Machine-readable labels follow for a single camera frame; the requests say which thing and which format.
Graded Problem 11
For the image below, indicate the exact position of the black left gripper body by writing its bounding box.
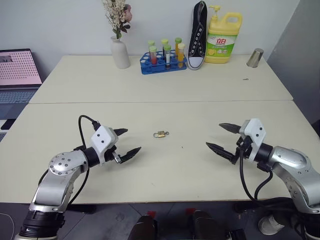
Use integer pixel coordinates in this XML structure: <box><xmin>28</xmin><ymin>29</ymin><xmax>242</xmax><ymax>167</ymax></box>
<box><xmin>103</xmin><ymin>145</ymin><xmax>124</xmax><ymax>165</ymax></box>

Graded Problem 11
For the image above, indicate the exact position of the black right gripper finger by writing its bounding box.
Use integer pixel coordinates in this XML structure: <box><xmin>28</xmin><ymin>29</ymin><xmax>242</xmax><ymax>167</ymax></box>
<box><xmin>205</xmin><ymin>141</ymin><xmax>235</xmax><ymax>163</ymax></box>
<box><xmin>218</xmin><ymin>122</ymin><xmax>242</xmax><ymax>135</ymax></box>

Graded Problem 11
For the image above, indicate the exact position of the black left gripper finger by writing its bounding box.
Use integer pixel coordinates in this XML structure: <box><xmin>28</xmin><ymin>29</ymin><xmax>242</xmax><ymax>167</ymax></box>
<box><xmin>119</xmin><ymin>146</ymin><xmax>142</xmax><ymax>164</ymax></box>
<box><xmin>113</xmin><ymin>128</ymin><xmax>129</xmax><ymax>138</ymax></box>

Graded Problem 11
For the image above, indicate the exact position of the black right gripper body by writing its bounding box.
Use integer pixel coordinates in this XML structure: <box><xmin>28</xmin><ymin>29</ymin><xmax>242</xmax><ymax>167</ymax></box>
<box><xmin>230</xmin><ymin>134</ymin><xmax>253</xmax><ymax>166</ymax></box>

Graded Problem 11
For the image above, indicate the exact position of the silver metal cup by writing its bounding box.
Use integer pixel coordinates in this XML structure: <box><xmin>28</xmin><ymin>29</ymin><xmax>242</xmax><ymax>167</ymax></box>
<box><xmin>246</xmin><ymin>48</ymin><xmax>265</xmax><ymax>69</ymax></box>

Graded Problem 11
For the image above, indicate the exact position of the dark rounded shape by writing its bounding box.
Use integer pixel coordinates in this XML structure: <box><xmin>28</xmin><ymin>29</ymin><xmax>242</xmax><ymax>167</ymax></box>
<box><xmin>191</xmin><ymin>210</ymin><xmax>219</xmax><ymax>240</ymax></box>
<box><xmin>130</xmin><ymin>214</ymin><xmax>159</xmax><ymax>240</ymax></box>

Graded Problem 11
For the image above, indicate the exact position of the blue test tube rack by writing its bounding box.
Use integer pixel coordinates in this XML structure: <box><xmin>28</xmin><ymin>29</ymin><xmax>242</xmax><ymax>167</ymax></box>
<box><xmin>139</xmin><ymin>51</ymin><xmax>188</xmax><ymax>75</ymax></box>

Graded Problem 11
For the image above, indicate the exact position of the white ceramic vase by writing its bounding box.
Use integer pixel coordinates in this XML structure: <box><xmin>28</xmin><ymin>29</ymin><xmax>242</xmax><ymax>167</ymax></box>
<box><xmin>110</xmin><ymin>36</ymin><xmax>131</xmax><ymax>70</ymax></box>

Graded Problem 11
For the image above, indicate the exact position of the green-capped red liquid tube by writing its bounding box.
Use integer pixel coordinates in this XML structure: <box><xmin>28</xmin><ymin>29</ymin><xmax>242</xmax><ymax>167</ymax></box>
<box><xmin>149</xmin><ymin>45</ymin><xmax>158</xmax><ymax>66</ymax></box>

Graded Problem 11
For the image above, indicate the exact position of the white shoe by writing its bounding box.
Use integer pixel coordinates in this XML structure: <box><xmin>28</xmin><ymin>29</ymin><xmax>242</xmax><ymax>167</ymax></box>
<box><xmin>257</xmin><ymin>214</ymin><xmax>286</xmax><ymax>236</ymax></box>

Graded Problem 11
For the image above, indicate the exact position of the yellow-capped orange liquid tube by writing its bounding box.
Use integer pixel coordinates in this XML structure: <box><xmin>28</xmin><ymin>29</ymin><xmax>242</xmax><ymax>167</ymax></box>
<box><xmin>176</xmin><ymin>42</ymin><xmax>186</xmax><ymax>69</ymax></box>

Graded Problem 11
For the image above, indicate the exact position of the white-labelled green-capped tube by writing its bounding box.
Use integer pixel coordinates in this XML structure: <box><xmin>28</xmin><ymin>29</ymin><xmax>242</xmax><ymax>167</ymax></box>
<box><xmin>163</xmin><ymin>44</ymin><xmax>172</xmax><ymax>70</ymax></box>

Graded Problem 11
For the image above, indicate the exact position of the yellow detergent pump bottle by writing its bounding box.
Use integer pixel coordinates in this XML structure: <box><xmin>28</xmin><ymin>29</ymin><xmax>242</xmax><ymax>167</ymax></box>
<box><xmin>204</xmin><ymin>4</ymin><xmax>244</xmax><ymax>64</ymax></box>

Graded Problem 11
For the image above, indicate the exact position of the black canvas sneaker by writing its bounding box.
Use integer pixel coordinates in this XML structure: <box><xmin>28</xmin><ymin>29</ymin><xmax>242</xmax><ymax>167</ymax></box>
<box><xmin>186</xmin><ymin>0</ymin><xmax>209</xmax><ymax>71</ymax></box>

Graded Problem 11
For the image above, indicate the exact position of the green-capped dark liquid tube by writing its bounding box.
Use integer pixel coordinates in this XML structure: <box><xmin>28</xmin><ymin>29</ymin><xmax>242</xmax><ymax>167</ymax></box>
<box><xmin>160</xmin><ymin>38</ymin><xmax>169</xmax><ymax>58</ymax></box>

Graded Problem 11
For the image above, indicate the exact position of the green-capped orange liquid tube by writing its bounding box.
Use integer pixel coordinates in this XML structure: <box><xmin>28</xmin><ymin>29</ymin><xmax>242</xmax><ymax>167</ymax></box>
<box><xmin>174</xmin><ymin>37</ymin><xmax>183</xmax><ymax>59</ymax></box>

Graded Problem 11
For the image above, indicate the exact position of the black phone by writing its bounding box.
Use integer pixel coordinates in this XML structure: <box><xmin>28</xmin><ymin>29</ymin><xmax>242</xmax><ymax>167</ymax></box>
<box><xmin>0</xmin><ymin>119</ymin><xmax>16</xmax><ymax>131</ymax></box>

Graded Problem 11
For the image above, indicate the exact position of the dried flower bouquet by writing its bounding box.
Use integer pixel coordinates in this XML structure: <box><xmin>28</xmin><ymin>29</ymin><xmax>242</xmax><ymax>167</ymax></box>
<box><xmin>101</xmin><ymin>0</ymin><xmax>133</xmax><ymax>40</ymax></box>

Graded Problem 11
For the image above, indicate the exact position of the open grey laptop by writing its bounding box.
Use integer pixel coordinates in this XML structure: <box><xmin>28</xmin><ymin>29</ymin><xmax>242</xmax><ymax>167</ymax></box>
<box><xmin>0</xmin><ymin>48</ymin><xmax>44</xmax><ymax>121</ymax></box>

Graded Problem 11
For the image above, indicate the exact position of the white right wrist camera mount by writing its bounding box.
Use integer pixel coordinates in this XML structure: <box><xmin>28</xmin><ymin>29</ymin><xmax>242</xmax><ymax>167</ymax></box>
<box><xmin>239</xmin><ymin>118</ymin><xmax>266</xmax><ymax>163</ymax></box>

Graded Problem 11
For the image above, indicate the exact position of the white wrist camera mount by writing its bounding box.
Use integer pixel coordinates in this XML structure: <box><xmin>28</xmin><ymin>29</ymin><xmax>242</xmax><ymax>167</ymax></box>
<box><xmin>239</xmin><ymin>118</ymin><xmax>266</xmax><ymax>163</ymax></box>
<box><xmin>89</xmin><ymin>125</ymin><xmax>119</xmax><ymax>166</ymax></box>

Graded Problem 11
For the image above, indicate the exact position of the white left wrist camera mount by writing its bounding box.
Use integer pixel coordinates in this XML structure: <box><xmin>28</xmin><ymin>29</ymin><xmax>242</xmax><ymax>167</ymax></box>
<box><xmin>89</xmin><ymin>125</ymin><xmax>119</xmax><ymax>166</ymax></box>

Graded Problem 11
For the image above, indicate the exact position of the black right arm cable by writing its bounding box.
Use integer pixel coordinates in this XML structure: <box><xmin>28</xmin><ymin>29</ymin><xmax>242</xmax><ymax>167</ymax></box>
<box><xmin>238</xmin><ymin>147</ymin><xmax>301</xmax><ymax>208</ymax></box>

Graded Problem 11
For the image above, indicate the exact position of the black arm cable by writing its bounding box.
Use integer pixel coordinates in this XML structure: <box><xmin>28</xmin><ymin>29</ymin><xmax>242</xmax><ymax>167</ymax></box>
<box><xmin>238</xmin><ymin>147</ymin><xmax>301</xmax><ymax>208</ymax></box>
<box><xmin>66</xmin><ymin>114</ymin><xmax>102</xmax><ymax>208</ymax></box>

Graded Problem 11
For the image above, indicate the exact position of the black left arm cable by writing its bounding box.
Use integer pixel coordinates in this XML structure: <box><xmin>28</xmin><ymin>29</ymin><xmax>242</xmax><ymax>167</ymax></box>
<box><xmin>66</xmin><ymin>114</ymin><xmax>102</xmax><ymax>208</ymax></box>

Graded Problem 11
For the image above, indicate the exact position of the thin white cable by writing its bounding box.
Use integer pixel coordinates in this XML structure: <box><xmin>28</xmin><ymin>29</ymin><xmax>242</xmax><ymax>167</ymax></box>
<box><xmin>0</xmin><ymin>212</ymin><xmax>15</xmax><ymax>235</ymax></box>

